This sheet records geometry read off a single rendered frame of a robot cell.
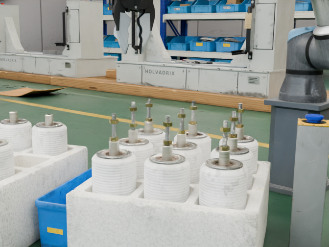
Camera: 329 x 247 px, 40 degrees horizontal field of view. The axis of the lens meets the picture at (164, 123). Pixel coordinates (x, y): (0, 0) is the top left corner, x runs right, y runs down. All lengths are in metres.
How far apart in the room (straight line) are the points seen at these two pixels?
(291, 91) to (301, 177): 0.47
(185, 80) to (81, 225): 2.64
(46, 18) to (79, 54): 4.30
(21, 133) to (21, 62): 3.74
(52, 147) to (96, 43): 3.32
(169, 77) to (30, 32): 5.15
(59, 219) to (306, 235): 0.57
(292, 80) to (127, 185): 0.74
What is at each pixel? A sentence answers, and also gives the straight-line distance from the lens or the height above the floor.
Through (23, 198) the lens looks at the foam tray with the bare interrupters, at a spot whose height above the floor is 0.13.
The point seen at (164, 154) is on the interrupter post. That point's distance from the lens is 0.93.
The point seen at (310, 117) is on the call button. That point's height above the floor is 0.33.
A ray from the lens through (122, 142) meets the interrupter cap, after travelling 1.08.
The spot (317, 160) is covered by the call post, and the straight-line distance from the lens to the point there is 1.07.
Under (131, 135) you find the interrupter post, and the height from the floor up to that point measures 0.27.
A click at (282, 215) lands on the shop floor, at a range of 1.37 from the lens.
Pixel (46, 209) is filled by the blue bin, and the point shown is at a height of 0.10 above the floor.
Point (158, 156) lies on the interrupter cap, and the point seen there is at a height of 0.25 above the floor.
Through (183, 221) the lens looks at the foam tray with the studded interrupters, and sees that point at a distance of 0.89.
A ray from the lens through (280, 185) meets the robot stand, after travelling 1.55.
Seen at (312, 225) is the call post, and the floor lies 0.08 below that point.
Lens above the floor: 0.51
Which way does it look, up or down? 11 degrees down
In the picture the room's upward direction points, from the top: 1 degrees clockwise
